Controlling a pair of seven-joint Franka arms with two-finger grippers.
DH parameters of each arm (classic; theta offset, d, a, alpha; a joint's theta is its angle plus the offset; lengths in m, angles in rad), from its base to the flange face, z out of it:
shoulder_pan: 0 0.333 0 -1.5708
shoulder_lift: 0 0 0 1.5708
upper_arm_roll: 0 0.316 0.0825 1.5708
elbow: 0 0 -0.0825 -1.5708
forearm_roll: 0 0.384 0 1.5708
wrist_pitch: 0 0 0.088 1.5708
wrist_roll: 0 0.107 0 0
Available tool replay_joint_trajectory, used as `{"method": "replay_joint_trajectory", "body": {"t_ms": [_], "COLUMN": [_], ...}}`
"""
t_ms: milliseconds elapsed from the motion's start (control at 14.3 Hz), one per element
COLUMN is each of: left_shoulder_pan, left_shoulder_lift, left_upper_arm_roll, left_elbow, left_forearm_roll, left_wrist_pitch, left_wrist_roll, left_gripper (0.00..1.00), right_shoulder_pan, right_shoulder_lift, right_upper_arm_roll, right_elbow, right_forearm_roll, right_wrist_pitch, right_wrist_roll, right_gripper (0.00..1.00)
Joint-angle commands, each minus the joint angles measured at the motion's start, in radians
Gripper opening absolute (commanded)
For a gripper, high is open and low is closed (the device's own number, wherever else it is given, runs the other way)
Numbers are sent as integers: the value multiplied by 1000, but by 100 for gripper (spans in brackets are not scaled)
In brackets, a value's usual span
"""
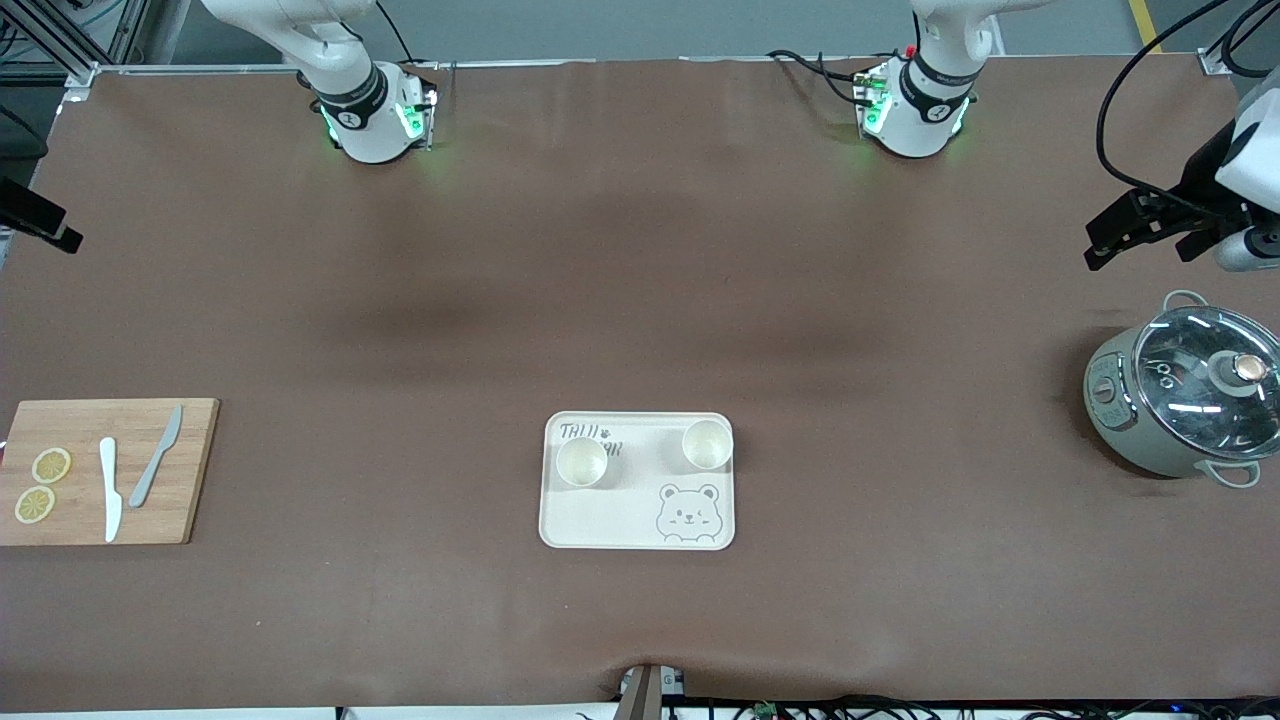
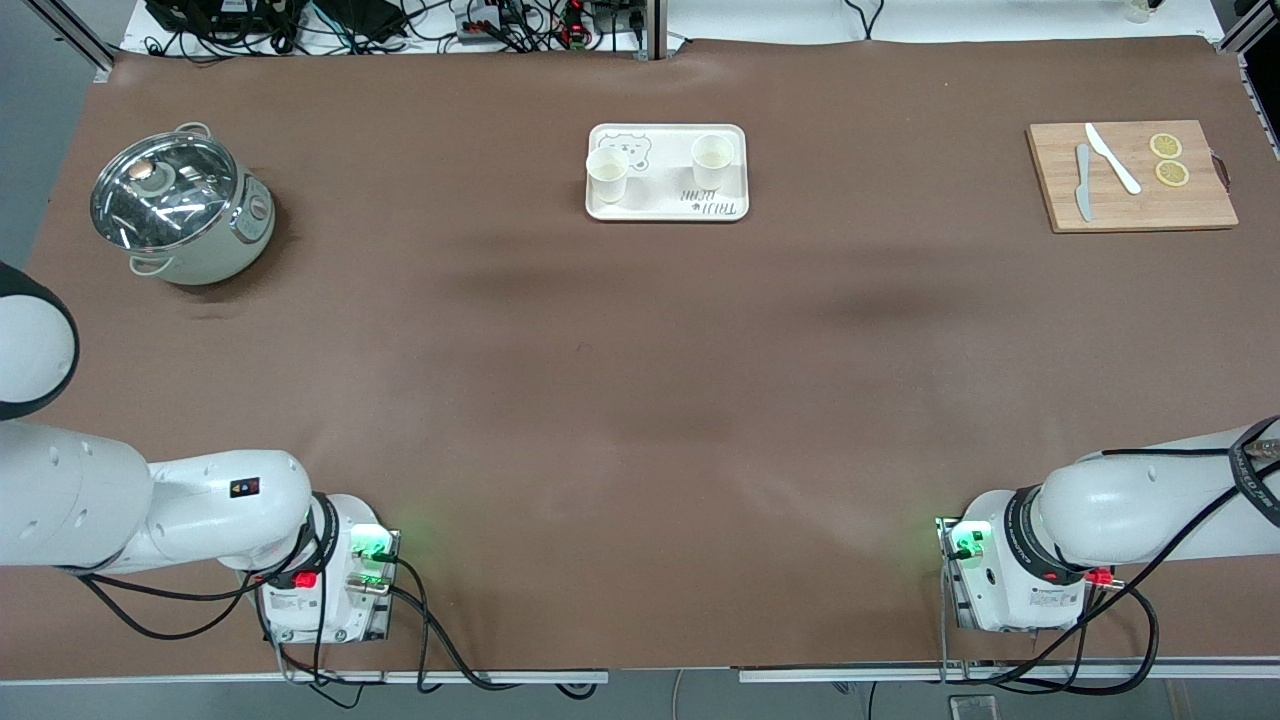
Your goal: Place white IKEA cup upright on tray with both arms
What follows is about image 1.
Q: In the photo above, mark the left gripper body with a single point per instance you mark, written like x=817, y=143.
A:
x=1196, y=182

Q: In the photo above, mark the white IKEA cup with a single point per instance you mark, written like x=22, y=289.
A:
x=582, y=463
x=707, y=445

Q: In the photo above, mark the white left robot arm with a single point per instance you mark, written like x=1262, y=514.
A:
x=915, y=120

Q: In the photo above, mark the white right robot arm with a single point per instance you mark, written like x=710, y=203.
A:
x=360, y=110

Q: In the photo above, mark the cream tray with bear print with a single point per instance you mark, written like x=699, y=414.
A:
x=620, y=515

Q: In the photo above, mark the grey-green electric cooking pot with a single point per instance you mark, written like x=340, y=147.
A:
x=1110, y=420

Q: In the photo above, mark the yellow lemon slice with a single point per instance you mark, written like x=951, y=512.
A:
x=51, y=465
x=35, y=504

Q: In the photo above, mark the grey plastic knife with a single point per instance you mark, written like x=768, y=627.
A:
x=155, y=460

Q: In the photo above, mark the white plastic knife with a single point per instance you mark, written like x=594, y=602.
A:
x=109, y=480

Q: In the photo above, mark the wooden cutting board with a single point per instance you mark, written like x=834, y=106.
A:
x=75, y=525

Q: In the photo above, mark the green terminal connector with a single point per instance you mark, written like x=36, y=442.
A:
x=766, y=710

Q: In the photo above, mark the aluminium frame post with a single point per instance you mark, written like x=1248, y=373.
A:
x=80, y=75
x=1215, y=62

